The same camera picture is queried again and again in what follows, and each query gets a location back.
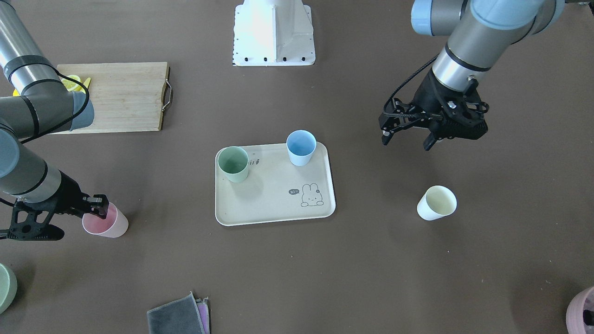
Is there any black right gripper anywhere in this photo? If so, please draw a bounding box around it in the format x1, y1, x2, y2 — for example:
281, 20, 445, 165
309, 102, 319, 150
0, 173, 110, 241

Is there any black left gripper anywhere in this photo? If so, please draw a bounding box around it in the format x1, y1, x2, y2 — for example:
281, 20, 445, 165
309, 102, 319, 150
378, 70, 490, 151

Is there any pink plastic cup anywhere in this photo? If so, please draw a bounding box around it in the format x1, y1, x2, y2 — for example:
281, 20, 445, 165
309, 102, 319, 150
81, 203, 129, 238

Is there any cream plastic cup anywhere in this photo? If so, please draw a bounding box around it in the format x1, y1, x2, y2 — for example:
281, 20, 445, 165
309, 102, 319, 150
417, 185, 458, 221

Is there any blue plastic cup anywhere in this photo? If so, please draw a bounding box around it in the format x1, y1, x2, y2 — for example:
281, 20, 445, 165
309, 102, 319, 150
286, 129, 317, 167

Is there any green plastic cup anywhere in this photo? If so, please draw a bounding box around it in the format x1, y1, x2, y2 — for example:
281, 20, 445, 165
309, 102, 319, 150
217, 146, 250, 183

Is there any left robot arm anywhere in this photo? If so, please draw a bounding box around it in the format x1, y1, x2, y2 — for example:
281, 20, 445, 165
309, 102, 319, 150
378, 0, 566, 150

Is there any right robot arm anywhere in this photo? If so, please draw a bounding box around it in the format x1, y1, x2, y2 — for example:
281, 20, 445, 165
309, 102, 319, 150
0, 0, 110, 241

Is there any cream rabbit serving tray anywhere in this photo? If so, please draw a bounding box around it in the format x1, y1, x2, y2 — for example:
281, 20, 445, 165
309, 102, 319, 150
215, 142, 336, 226

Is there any wooden cutting board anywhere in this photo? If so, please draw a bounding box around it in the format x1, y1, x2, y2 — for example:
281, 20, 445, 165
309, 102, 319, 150
57, 62, 169, 135

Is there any green plastic bowl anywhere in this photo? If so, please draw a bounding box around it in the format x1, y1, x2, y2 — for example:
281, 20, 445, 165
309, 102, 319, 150
0, 263, 18, 314

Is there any upper lemon slice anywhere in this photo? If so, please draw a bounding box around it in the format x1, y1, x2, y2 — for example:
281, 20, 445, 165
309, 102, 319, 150
61, 75, 83, 92

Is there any grey folded cloth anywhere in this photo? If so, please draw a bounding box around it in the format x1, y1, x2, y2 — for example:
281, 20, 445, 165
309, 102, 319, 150
147, 293, 202, 334

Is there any purple folded cloth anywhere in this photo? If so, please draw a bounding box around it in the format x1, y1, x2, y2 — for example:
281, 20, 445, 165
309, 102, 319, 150
196, 297, 211, 334

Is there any pink bucket with ice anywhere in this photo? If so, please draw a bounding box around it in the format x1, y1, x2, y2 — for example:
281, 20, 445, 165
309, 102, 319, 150
566, 287, 594, 334

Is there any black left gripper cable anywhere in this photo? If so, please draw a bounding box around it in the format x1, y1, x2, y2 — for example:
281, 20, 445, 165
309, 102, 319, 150
384, 55, 439, 112

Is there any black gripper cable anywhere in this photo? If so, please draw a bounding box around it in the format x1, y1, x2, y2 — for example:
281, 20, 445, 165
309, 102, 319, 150
0, 65, 90, 207
384, 55, 439, 112

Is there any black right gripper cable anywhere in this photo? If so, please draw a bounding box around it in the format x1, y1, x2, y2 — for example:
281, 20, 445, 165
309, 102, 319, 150
0, 65, 90, 207

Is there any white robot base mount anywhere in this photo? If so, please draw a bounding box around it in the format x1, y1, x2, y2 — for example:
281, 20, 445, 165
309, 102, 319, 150
232, 0, 316, 66

